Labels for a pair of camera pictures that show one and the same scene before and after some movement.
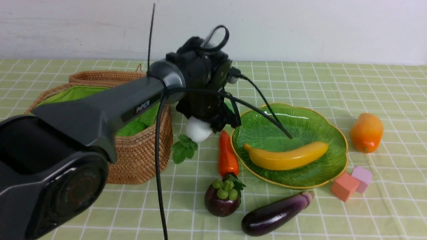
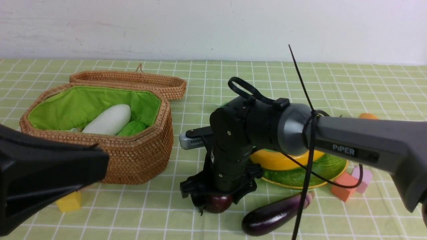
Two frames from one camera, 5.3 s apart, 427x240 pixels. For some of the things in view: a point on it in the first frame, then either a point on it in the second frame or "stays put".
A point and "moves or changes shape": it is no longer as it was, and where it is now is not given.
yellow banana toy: x=268 y=160 stays put
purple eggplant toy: x=266 y=217 stays put
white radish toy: x=196 y=132 moves or changes shape
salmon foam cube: x=344 y=186 stays put
